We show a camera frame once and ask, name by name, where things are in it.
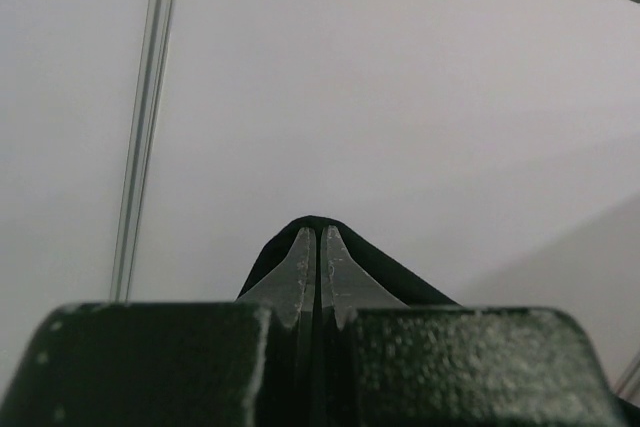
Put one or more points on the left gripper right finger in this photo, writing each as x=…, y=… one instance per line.
x=391, y=364

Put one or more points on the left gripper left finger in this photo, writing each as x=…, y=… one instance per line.
x=240, y=363

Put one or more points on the black t shirt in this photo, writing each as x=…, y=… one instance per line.
x=397, y=279

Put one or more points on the left aluminium corner post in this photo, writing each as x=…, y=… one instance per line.
x=145, y=111

